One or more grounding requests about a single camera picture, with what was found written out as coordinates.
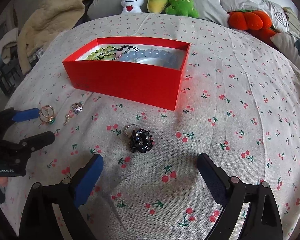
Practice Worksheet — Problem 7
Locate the green tree plush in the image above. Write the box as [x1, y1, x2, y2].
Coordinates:
[165, 0, 199, 18]

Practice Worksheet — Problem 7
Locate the blue large bead bracelet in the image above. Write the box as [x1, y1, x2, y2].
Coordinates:
[115, 49, 179, 69]

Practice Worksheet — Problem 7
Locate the orange pumpkin plush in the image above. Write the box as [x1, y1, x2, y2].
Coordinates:
[228, 10, 277, 48]

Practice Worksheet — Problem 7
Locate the beige quilted blanket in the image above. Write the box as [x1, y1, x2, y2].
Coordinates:
[17, 0, 85, 75]

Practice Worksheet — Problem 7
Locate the gold chain charm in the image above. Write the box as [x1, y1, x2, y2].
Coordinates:
[63, 113, 74, 126]

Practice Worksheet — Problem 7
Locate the black rhinestone hair clip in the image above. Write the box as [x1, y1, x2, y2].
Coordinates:
[123, 124, 153, 153]

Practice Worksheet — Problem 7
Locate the white bunny plush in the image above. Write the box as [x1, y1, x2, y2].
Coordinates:
[121, 0, 144, 14]

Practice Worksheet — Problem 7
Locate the dark multicolour beaded bracelet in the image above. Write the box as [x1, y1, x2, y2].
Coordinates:
[112, 45, 141, 61]

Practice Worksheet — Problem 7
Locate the white deer print pillow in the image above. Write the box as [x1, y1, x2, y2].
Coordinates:
[270, 31, 300, 70]

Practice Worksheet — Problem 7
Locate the cherry print bed sheet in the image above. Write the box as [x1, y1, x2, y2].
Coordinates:
[0, 13, 300, 239]

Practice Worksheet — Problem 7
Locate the grey doodle print pillow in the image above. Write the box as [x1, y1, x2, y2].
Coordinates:
[220, 0, 289, 32]

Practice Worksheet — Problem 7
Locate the gold ring pendant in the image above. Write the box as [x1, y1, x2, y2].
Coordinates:
[39, 105, 56, 124]

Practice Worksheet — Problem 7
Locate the red jewelry box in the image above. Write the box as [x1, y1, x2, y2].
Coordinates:
[63, 36, 190, 111]

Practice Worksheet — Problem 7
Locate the silver rhinestone ring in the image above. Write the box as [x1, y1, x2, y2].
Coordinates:
[71, 101, 84, 116]

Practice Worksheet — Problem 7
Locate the left hand black glove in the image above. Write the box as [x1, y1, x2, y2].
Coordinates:
[0, 177, 8, 187]

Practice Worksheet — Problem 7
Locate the green beaded bracelet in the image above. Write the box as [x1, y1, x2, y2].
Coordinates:
[86, 45, 120, 61]

